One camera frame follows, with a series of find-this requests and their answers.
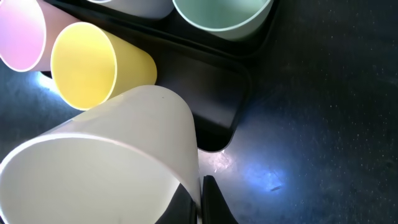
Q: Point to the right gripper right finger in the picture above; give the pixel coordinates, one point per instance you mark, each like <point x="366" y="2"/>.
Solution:
<point x="213" y="205"/>

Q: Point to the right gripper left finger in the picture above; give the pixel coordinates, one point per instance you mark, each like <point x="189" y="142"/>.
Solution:
<point x="182" y="211"/>

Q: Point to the white cup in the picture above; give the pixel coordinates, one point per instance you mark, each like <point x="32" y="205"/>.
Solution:
<point x="93" y="174"/>

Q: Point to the yellow cup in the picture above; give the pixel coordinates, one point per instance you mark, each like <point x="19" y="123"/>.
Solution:
<point x="84" y="65"/>

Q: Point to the pink cup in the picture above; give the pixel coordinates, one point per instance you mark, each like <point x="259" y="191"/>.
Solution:
<point x="21" y="34"/>

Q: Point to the black tray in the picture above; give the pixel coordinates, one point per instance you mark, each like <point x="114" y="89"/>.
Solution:
<point x="211" y="93"/>

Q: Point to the green cup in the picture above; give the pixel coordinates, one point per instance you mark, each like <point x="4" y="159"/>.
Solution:
<point x="224" y="15"/>

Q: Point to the grey cup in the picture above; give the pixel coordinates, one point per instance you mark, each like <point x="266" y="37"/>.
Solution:
<point x="140" y="7"/>

